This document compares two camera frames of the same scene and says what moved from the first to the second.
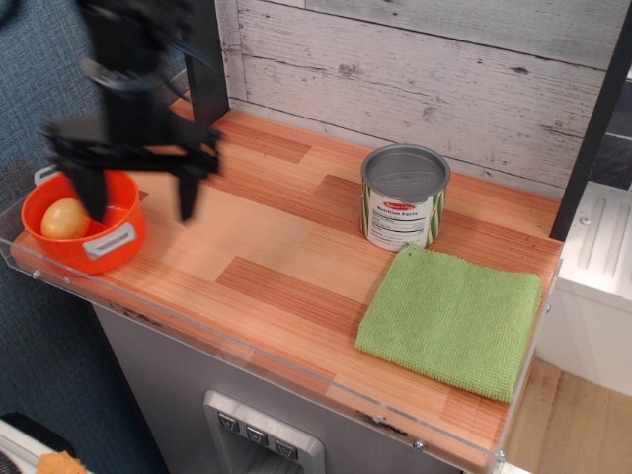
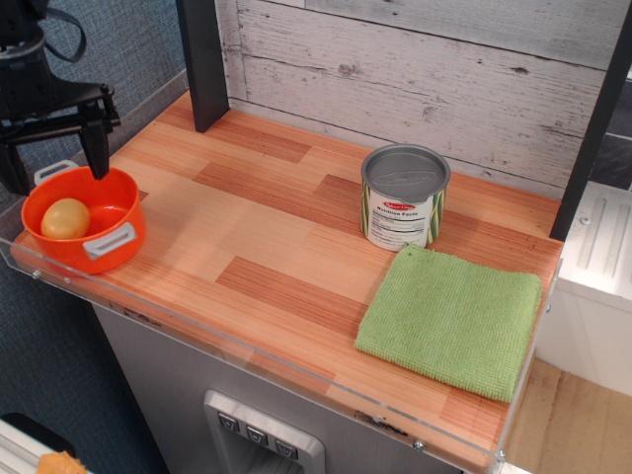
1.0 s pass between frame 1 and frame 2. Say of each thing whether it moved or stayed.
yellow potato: stayed
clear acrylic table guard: stayed
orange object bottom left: stayed
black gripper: moved
